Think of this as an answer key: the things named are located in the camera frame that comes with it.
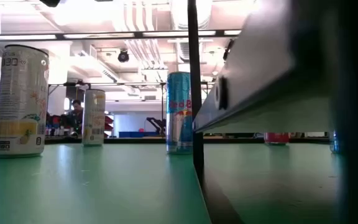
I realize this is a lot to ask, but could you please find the Celsius energy drink can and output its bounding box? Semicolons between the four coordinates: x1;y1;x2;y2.
0;44;50;159
81;88;106;147

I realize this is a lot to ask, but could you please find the blue silver Red Bull can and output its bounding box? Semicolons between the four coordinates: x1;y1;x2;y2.
165;72;194;155
329;130;343;155

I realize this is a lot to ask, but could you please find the red soda can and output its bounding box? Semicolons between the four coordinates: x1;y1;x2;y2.
264;132;291;146

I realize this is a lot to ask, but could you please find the silver shelf bolt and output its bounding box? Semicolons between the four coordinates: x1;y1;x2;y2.
213;76;229;111

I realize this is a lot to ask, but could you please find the black overhead crossbar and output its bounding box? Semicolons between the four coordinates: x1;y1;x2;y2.
0;29;242;40

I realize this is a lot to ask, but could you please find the person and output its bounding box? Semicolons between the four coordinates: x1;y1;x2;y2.
63;99;85;136

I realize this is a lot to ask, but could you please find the red storage bins rack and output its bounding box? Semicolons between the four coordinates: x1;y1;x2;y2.
104;114;114;138

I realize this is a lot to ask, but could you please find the blue storage bin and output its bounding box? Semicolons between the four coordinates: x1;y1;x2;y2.
118;131;163;138

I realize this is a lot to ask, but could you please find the black workstation frame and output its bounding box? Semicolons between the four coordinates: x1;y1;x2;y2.
46;80;91;138

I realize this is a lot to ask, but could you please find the black ceiling-mounted camera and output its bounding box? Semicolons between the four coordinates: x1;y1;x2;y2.
117;49;130;63
223;39;234;62

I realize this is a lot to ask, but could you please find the black foreground frame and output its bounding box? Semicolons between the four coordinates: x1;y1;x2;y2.
186;0;358;224

